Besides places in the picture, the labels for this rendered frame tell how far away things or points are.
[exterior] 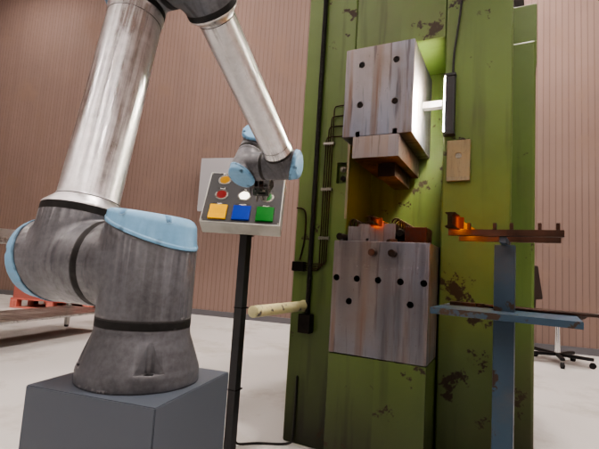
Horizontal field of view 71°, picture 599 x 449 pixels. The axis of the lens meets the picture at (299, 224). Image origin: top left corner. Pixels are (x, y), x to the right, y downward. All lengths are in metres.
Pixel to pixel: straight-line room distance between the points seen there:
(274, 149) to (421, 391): 1.00
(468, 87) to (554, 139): 4.28
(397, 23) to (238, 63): 1.23
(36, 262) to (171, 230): 0.25
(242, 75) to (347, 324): 1.04
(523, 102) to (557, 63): 4.16
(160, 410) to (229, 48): 0.76
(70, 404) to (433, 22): 1.93
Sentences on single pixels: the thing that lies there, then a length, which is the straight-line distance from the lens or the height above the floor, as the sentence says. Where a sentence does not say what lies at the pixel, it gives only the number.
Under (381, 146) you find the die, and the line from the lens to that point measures 1.80.
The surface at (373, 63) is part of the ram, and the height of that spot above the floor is 1.68.
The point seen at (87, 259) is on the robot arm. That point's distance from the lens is 0.74.
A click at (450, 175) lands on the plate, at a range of 1.84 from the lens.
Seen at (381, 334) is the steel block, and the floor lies 0.56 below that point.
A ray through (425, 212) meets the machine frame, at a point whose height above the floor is 1.11.
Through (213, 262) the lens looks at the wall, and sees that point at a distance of 6.47.
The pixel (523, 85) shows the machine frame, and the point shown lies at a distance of 2.43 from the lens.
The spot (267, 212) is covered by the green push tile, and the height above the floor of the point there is 1.02.
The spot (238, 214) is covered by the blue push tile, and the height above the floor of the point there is 1.00.
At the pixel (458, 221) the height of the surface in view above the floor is 0.96.
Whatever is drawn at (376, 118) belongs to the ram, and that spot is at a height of 1.44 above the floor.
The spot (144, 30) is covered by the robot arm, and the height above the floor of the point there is 1.25.
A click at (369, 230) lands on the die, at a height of 0.96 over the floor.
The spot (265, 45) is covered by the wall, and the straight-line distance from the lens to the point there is 7.07.
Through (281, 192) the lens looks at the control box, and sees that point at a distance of 1.85.
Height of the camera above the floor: 0.79
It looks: 6 degrees up
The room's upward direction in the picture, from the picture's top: 4 degrees clockwise
